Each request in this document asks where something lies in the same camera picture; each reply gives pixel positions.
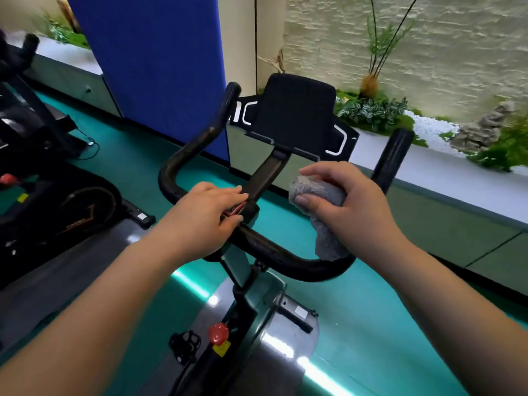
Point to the person's right forearm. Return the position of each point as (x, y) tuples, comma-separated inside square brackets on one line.
[(462, 317)]

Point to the green moss mat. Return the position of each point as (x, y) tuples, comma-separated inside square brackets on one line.
[(410, 123)]

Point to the person's left forearm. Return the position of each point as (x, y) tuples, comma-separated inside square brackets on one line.
[(90, 317)]

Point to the blue wall pad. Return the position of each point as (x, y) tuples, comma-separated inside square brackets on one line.
[(156, 65)]

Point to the small dark green shrub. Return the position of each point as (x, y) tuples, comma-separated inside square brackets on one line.
[(491, 156)]

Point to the slim green fern plant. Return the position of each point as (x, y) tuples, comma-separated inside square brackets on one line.
[(517, 133)]

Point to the dry brown branch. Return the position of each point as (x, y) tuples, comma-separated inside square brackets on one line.
[(280, 63)]

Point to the person's right hand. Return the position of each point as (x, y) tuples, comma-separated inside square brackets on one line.
[(363, 218)]

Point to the variegated leaf plant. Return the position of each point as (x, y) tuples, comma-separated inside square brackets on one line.
[(371, 113)]

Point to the grey stacked rock ornament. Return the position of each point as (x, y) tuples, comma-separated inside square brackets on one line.
[(478, 131)]

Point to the tall thin stemmed fern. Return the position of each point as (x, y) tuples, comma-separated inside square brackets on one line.
[(369, 84)]

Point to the grey cleaning cloth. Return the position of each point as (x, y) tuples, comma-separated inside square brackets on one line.
[(317, 189)]

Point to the red round knob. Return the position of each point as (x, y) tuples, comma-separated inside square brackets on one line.
[(7, 179), (218, 334)]

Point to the person's left hand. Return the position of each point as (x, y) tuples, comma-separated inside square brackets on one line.
[(198, 222)]

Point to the long cabinet with grey top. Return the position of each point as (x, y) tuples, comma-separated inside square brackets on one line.
[(433, 226), (70, 78)]

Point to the small green garden plants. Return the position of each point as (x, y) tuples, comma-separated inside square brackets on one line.
[(62, 34)]

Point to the patch of white pebbles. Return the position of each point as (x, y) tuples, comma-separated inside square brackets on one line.
[(429, 127)]

